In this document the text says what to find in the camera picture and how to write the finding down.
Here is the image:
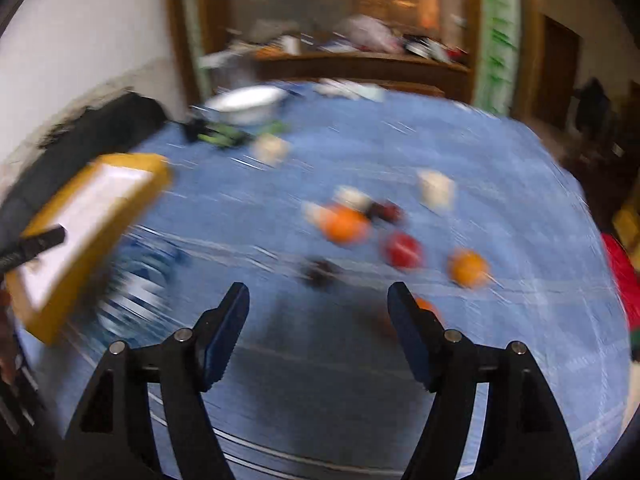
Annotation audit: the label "small orange tangerine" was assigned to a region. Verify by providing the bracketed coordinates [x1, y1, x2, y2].
[448, 248, 489, 288]

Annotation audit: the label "large orange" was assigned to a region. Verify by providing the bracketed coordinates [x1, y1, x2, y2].
[320, 205, 370, 245]

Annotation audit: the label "beige round cake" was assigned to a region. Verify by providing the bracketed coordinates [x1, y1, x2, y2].
[302, 202, 328, 229]

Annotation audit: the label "yellow tray white lining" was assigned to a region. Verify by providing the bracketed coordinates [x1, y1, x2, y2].
[6, 153, 171, 346]

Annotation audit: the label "black sofa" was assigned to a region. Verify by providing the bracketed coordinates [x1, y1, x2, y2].
[1, 92, 168, 246]

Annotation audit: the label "orange in tray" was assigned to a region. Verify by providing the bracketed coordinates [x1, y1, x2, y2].
[414, 297, 442, 323]

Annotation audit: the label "black small box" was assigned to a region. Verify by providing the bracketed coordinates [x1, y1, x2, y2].
[182, 118, 207, 144]

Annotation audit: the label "green leafy vegetable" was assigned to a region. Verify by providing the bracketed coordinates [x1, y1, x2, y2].
[195, 120, 288, 151]

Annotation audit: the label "round white bun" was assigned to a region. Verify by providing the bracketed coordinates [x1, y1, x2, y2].
[252, 133, 290, 167]

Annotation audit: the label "white enamel basin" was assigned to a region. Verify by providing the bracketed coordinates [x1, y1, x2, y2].
[203, 84, 288, 127]

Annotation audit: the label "dark plum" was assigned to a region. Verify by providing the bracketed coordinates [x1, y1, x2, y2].
[302, 258, 342, 289]

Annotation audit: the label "white corn piece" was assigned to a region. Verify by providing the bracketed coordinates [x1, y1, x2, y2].
[418, 169, 457, 214]

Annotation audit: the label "red date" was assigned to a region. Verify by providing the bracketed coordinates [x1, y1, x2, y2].
[369, 200, 405, 224]

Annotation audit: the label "blue plaid tablecloth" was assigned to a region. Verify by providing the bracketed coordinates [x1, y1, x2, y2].
[24, 87, 629, 479]

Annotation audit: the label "white food cube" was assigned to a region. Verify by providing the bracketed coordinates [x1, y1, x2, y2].
[333, 185, 373, 214]

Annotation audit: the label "white gloves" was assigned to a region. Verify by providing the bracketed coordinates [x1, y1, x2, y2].
[314, 78, 385, 102]

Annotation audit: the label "wooden cabinet counter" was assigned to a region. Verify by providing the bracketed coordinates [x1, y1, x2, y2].
[255, 52, 473, 104]

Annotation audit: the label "pink plastic bag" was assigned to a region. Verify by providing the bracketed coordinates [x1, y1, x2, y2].
[335, 14, 404, 54]

